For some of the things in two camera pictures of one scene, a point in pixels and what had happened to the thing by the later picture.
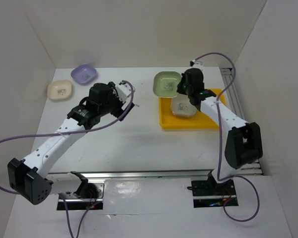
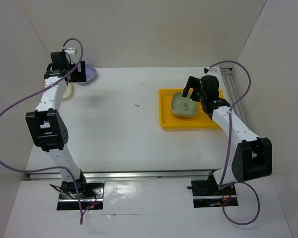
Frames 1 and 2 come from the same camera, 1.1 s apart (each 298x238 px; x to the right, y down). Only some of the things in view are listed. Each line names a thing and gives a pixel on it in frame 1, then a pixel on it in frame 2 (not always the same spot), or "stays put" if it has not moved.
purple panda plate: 83,73 stays put
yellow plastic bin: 168,120 stays put
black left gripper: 113,93 to 80,76
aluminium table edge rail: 163,173 stays put
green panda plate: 165,83 to 182,106
